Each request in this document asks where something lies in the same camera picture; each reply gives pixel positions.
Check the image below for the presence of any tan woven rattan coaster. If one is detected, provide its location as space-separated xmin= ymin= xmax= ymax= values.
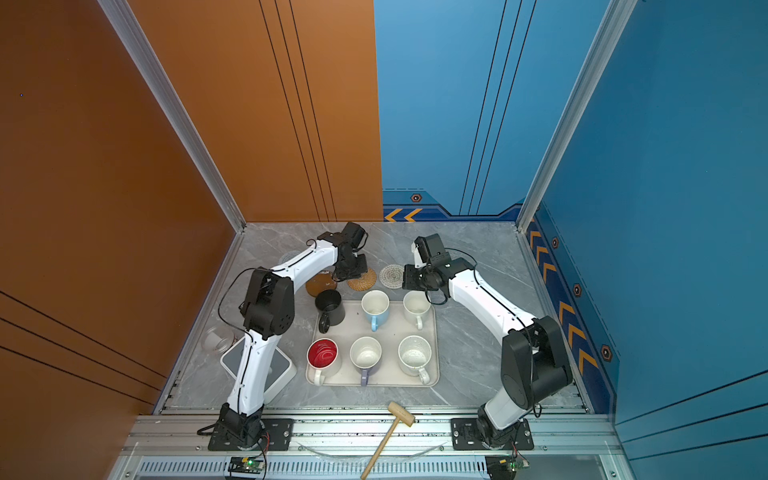
xmin=347 ymin=268 xmax=377 ymax=292

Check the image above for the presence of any glossy brown round coaster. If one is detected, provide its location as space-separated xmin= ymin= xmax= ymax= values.
xmin=305 ymin=271 xmax=337 ymax=297

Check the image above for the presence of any black mug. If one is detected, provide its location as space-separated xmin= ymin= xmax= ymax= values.
xmin=315 ymin=289 xmax=346 ymax=334

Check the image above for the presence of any white woven round coaster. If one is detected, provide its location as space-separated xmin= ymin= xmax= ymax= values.
xmin=378 ymin=264 xmax=404 ymax=290

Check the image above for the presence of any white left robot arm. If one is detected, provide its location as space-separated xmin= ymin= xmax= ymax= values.
xmin=208 ymin=223 xmax=368 ymax=451

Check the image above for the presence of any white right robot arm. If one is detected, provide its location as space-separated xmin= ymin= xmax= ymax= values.
xmin=402 ymin=234 xmax=574 ymax=449

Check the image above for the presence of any clear glass cup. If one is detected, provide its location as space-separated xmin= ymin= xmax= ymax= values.
xmin=200 ymin=326 xmax=237 ymax=353

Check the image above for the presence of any white mug back right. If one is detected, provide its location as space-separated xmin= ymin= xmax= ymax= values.
xmin=403 ymin=291 xmax=431 ymax=330

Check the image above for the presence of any light blue mug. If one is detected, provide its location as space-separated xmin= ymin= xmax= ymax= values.
xmin=361 ymin=290 xmax=390 ymax=332

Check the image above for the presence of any beige serving tray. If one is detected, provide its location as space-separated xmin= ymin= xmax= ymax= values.
xmin=305 ymin=300 xmax=440 ymax=388

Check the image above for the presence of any large white mug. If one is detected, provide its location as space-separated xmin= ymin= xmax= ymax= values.
xmin=397 ymin=335 xmax=432 ymax=385

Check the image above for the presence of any red inside white mug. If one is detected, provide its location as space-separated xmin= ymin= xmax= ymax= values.
xmin=307 ymin=338 xmax=342 ymax=386

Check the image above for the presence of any wooden mallet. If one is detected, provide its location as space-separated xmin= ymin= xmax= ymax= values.
xmin=360 ymin=401 xmax=415 ymax=480

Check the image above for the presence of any right green circuit board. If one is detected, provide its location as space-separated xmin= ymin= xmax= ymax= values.
xmin=485 ymin=456 xmax=525 ymax=480

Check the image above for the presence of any green circuit board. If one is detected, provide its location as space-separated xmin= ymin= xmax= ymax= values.
xmin=485 ymin=456 xmax=525 ymax=480
xmin=226 ymin=456 xmax=267 ymax=480

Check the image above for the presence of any left green circuit board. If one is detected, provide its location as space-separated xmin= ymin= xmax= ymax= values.
xmin=226 ymin=456 xmax=267 ymax=480

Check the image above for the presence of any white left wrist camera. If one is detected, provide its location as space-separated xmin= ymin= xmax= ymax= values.
xmin=341 ymin=222 xmax=368 ymax=251

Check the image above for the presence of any white mug purple handle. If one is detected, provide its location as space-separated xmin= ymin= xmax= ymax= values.
xmin=349 ymin=336 xmax=383 ymax=387

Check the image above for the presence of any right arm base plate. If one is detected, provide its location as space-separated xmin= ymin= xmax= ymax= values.
xmin=450 ymin=417 xmax=535 ymax=451

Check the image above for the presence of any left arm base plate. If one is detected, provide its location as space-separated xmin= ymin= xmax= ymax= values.
xmin=207 ymin=418 xmax=294 ymax=453

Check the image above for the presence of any aluminium front rail frame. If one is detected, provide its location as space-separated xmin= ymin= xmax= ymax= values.
xmin=108 ymin=408 xmax=634 ymax=479

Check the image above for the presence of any aluminium corner post right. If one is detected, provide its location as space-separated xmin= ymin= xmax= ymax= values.
xmin=516 ymin=0 xmax=637 ymax=234

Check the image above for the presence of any aluminium corner post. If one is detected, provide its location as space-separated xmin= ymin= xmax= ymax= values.
xmin=98 ymin=0 xmax=246 ymax=233
xmin=516 ymin=0 xmax=637 ymax=234

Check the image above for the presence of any aluminium corner post left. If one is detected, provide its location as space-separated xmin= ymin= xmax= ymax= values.
xmin=98 ymin=0 xmax=246 ymax=233

